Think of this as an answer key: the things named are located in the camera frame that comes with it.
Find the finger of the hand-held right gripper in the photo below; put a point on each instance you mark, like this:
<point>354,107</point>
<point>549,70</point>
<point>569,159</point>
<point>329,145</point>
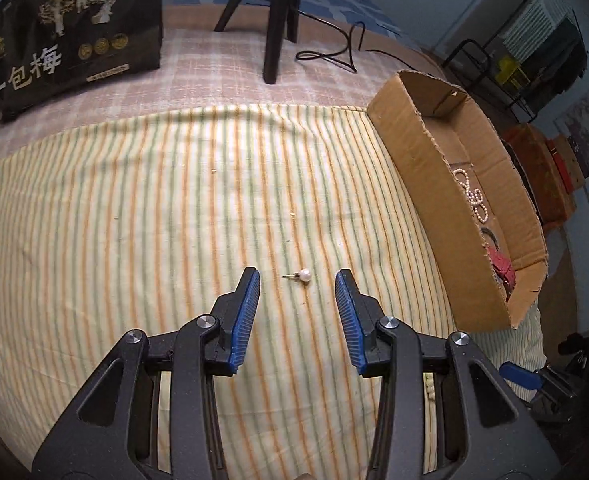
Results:
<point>519,375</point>

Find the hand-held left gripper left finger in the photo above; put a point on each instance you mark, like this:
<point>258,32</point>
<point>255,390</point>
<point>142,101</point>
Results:
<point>244,320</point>

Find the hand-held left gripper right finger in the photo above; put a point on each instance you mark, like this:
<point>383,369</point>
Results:
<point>352,320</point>

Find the pearl stud earring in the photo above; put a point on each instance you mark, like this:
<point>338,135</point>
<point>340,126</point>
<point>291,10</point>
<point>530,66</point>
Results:
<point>304,275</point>

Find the black bangle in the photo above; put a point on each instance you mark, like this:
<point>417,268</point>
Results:
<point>489,234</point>

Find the cardboard box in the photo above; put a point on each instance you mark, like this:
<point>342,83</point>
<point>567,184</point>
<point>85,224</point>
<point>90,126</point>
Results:
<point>414,140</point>

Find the yellow striped cloth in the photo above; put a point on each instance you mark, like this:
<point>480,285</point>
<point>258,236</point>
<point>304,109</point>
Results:
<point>174,210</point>

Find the orange cloth covered box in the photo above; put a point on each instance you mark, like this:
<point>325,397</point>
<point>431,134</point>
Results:
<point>539,170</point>

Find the beige checkered blanket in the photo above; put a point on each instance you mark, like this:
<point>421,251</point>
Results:
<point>199,75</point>

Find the black tripod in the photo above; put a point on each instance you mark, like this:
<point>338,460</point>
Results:
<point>277,35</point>

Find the black clothes rack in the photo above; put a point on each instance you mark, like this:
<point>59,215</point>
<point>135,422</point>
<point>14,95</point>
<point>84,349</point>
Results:
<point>467,52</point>

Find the black hanging garment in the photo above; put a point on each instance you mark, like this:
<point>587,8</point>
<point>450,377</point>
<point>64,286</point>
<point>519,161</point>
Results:
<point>559,85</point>

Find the yellow box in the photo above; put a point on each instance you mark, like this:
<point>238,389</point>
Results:
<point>512,70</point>

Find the grey hanging garment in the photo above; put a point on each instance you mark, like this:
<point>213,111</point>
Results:
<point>557,45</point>

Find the striped white towel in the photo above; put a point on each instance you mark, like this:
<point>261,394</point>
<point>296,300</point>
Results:
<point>529,25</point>

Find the black snack bag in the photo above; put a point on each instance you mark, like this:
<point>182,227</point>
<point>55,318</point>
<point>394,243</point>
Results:
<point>74,20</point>

